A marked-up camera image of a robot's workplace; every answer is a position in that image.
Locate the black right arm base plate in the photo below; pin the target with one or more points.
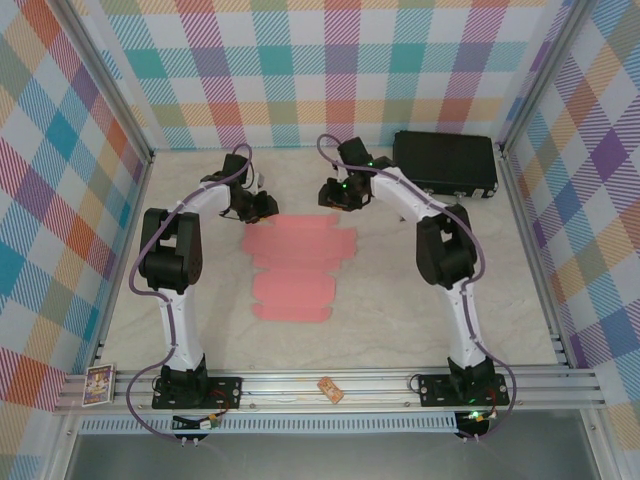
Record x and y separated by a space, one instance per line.
430 390

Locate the aluminium frame post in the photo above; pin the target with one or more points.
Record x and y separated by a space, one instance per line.
539 75
106 75

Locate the aluminium frame side rail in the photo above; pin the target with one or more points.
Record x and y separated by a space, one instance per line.
536 260
122 260

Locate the aluminium frame mounting rail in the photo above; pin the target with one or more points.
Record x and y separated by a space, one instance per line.
280 390

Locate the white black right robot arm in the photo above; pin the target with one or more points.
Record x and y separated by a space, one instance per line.
457 330

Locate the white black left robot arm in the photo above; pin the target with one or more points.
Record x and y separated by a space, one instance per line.
180 325

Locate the purple playing card box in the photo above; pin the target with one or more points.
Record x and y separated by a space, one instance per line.
99 385

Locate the small orange printed card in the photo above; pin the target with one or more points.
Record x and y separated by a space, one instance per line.
330 390

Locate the pink paper box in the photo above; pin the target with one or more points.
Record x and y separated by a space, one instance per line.
295 250

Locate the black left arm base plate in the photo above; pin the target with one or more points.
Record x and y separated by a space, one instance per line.
227 390

